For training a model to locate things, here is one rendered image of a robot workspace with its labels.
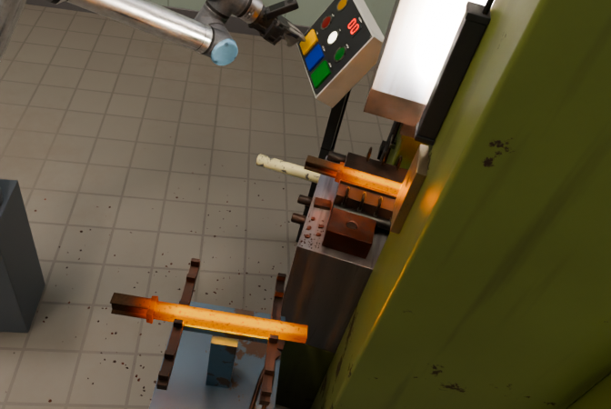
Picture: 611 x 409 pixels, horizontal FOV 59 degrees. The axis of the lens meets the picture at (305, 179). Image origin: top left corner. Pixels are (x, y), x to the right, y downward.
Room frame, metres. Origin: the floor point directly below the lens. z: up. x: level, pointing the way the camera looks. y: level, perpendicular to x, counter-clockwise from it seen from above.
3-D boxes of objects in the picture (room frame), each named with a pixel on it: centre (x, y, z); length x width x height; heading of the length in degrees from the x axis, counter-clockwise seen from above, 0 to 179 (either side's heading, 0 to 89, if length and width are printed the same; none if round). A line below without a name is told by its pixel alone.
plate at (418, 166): (0.81, -0.21, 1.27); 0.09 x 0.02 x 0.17; 177
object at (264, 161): (1.48, -0.03, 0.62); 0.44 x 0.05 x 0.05; 87
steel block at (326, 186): (1.06, -0.31, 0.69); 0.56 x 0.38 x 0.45; 87
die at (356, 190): (1.12, -0.30, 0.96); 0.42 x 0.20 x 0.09; 87
